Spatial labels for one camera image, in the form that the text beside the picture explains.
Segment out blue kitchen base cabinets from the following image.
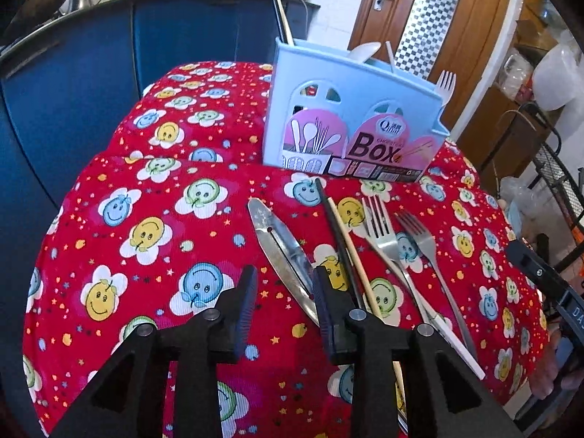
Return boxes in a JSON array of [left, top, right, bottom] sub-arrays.
[[0, 0, 316, 329]]

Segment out red floral tablecloth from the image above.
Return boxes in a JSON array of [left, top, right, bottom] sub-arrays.
[[20, 60, 548, 438]]

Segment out clear plastic bags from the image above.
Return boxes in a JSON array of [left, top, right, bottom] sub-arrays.
[[499, 178, 543, 220]]

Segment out black wire rack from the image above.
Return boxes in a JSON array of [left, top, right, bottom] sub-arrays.
[[484, 103, 584, 284]]

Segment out wooden shelf unit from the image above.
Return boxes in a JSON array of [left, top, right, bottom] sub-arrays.
[[456, 0, 571, 192]]

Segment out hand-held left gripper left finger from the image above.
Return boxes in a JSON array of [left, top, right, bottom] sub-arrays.
[[48, 265, 259, 438]]

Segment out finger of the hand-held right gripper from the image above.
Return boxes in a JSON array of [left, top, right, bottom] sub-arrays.
[[506, 239, 573, 304]]

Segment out white handled spoon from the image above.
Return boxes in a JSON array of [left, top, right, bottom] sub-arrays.
[[349, 42, 382, 63]]

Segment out dark steel wok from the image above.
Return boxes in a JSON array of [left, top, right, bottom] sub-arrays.
[[4, 0, 77, 43]]

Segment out silver table knife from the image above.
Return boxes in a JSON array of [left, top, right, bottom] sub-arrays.
[[247, 198, 321, 327]]

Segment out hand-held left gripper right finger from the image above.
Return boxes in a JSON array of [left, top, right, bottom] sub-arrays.
[[311, 265, 525, 438]]

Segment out light blue utensil box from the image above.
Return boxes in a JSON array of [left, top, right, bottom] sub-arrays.
[[262, 36, 451, 184]]

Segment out wooden door with glass panel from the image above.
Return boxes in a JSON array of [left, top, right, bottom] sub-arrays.
[[349, 0, 514, 147]]

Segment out white handled silver fork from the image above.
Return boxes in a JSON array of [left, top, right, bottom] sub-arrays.
[[362, 195, 485, 380]]

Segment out white plastic bag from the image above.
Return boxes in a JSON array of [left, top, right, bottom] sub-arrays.
[[534, 30, 584, 111]]

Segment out all silver fork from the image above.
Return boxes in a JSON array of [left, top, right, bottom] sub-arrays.
[[395, 212, 479, 361]]

